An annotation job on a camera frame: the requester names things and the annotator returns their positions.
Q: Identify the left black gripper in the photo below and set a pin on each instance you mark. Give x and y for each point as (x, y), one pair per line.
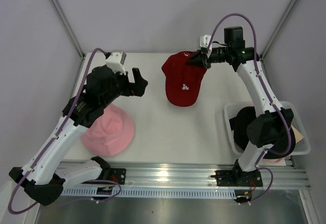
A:
(136, 88)

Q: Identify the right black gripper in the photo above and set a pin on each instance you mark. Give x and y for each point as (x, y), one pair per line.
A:
(203, 59)

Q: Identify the red baseball cap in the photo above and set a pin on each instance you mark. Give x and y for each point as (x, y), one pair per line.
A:
(183, 81)

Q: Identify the pink bucket hat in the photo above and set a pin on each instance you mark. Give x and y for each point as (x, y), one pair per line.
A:
(110, 134)

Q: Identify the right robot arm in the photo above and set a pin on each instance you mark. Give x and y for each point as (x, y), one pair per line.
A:
(245, 62)

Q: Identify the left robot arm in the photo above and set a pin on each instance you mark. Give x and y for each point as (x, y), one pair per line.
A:
(39, 178)

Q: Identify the black hat in basket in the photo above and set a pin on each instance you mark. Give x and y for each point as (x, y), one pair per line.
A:
(268, 128)

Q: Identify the light pink hat in basket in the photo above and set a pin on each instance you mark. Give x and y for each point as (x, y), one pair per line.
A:
(273, 160)

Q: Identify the white plastic basket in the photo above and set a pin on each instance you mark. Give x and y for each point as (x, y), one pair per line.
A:
(302, 146)

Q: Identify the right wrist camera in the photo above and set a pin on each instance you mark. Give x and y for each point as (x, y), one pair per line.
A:
(205, 45)

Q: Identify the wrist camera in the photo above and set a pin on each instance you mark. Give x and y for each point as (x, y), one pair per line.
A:
(115, 61)
(205, 45)

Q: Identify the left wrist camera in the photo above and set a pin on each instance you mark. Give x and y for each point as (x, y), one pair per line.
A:
(115, 61)

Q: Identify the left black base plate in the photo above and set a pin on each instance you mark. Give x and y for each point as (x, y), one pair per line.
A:
(115, 174)

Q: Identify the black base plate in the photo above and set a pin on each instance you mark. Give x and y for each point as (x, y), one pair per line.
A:
(233, 178)
(115, 174)

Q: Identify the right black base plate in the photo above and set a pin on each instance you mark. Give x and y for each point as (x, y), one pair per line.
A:
(233, 178)

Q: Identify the white slotted cable duct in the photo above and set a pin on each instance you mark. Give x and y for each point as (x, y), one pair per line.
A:
(137, 192)

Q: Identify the right frame post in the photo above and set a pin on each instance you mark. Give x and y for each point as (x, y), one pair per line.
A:
(286, 14)

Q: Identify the frame post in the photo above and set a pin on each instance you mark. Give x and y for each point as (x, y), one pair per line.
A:
(67, 27)
(286, 14)

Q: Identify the left frame post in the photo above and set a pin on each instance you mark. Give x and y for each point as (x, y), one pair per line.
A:
(67, 27)

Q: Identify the aluminium mounting rail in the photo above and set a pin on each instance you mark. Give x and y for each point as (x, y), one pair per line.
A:
(179, 175)

